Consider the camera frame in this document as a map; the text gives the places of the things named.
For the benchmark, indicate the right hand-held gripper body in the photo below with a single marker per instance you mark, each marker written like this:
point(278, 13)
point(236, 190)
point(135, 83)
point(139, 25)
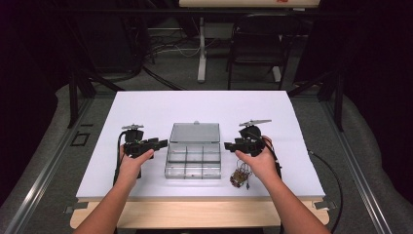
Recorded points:
point(250, 141)

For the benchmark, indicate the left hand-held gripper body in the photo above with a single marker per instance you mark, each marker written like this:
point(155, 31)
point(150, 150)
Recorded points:
point(136, 146)

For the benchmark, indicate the brown beaded jewelry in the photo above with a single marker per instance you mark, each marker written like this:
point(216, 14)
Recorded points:
point(239, 177)

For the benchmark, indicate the clear plastic compartment box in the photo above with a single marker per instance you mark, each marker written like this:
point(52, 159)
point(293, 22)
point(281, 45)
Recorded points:
point(193, 156)

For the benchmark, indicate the person's left hand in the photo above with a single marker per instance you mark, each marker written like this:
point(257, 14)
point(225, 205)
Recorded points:
point(133, 167)

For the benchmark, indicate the person's right hand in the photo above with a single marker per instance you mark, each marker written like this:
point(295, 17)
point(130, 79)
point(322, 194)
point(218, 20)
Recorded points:
point(261, 165)

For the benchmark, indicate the light wooden table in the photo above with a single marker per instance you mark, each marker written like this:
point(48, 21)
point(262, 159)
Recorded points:
point(201, 214)

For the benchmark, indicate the black metal stand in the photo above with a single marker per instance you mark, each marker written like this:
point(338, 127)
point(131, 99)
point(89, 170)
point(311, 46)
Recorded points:
point(338, 100)
point(74, 97)

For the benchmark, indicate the wooden desk with white legs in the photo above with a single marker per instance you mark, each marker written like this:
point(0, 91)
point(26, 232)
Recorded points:
point(202, 58)

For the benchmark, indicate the black folding chair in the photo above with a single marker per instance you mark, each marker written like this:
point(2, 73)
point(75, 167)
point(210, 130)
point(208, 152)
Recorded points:
point(259, 42)

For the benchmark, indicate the black curtain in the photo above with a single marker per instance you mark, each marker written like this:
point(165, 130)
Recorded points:
point(383, 97)
point(26, 97)

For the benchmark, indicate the grey metal table bracket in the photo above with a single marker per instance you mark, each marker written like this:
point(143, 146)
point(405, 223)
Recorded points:
point(76, 207)
point(326, 204)

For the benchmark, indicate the aluminium floor rail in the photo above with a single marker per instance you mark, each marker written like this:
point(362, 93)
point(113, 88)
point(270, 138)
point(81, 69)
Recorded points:
point(354, 165)
point(48, 165)

